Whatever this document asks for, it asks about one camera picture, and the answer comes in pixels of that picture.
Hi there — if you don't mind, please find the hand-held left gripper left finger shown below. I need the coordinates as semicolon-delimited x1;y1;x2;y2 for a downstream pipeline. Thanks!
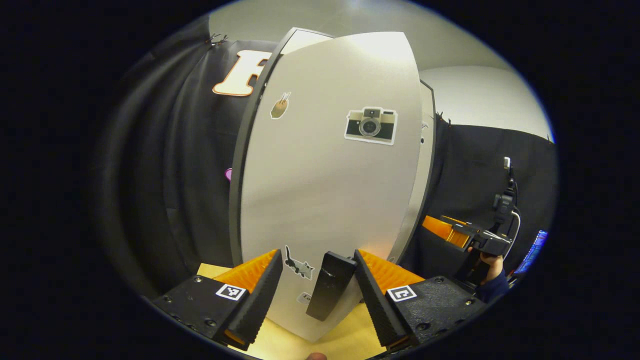
152;249;284;351

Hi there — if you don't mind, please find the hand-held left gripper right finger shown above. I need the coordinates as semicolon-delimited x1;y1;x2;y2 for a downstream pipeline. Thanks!
353;249;488;353

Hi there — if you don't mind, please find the white shoe cabinet door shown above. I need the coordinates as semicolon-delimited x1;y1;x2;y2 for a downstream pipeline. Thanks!
240;31;423;343
390;82;435;263

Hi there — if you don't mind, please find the white and grey shoe cabinet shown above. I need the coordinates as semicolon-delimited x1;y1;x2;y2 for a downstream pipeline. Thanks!
229;27;437;343

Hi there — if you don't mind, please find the blue-lit screen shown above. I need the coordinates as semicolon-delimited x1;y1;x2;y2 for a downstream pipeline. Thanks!
514;229;549;275

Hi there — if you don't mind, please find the white cable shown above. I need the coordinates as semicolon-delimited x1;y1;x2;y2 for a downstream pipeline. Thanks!
502;210;522;261

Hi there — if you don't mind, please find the black door handle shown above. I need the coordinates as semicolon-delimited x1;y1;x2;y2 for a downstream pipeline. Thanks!
306;251;358;322

